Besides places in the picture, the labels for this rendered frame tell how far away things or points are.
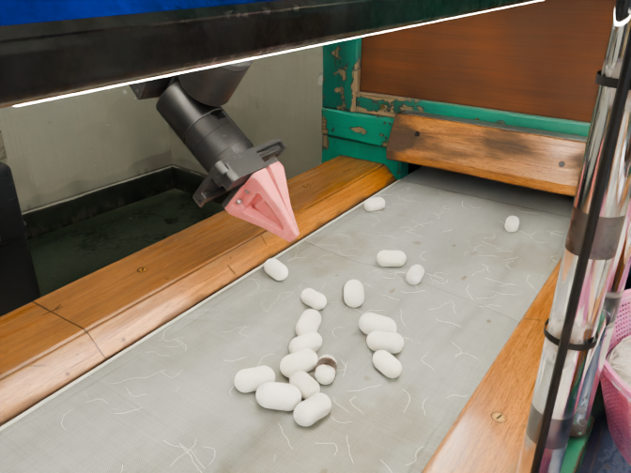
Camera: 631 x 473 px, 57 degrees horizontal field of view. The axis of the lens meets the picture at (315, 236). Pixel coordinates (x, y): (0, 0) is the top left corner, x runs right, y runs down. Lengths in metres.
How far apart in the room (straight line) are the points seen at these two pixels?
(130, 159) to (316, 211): 2.14
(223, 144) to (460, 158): 0.39
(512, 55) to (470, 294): 0.37
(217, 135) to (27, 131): 2.05
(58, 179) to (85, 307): 2.12
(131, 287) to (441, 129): 0.50
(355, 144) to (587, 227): 0.75
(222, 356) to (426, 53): 0.58
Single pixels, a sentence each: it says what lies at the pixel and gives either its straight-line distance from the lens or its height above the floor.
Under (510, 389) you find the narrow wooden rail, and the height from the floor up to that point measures 0.76.
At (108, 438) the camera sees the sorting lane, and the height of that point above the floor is 0.74.
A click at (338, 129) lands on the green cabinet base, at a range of 1.02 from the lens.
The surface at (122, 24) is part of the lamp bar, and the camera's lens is 0.19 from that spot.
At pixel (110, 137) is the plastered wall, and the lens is 2.82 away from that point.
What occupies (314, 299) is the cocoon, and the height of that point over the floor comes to 0.75.
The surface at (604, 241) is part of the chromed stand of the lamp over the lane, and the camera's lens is 0.30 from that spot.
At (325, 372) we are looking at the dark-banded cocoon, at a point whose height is 0.76.
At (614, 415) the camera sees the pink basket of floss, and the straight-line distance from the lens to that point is 0.59.
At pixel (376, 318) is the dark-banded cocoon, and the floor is 0.76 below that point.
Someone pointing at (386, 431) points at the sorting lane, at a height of 0.74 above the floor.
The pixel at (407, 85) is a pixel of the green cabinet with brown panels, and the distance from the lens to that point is 0.96.
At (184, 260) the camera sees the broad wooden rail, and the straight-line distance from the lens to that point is 0.68.
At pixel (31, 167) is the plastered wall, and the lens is 2.66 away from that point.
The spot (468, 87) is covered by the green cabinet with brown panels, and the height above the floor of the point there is 0.90.
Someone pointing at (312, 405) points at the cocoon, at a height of 0.76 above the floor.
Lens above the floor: 1.08
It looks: 26 degrees down
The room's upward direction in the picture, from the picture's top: straight up
